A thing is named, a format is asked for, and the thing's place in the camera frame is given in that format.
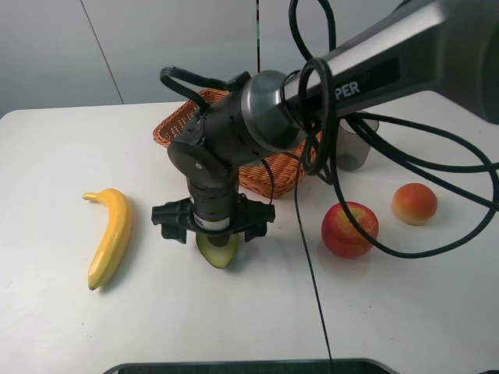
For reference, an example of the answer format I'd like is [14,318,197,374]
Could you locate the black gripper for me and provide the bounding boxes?
[151,198,275,245]

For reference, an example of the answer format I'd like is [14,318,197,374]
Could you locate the halved avocado with pit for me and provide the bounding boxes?
[196,233,239,269]

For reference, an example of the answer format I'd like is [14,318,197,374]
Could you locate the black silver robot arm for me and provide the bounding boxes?
[151,1,498,243]

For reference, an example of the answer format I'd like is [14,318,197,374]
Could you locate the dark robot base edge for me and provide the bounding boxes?
[105,359,394,374]

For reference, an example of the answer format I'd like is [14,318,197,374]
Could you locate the orange wicker basket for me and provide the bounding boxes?
[152,101,306,199]

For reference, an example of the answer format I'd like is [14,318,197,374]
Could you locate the yellow banana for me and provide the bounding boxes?
[83,189,133,291]

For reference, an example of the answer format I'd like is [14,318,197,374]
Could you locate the red apple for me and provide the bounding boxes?
[321,202,379,259]

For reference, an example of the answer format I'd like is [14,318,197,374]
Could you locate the grey translucent plastic cup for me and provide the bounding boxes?
[336,118,371,171]

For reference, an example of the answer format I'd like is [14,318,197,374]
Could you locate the orange bread bun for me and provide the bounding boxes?
[391,183,438,226]

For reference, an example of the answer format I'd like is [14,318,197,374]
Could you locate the thin black cable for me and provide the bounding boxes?
[255,155,334,363]

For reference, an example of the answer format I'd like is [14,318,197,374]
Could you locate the thick black cable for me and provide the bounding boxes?
[288,0,499,259]

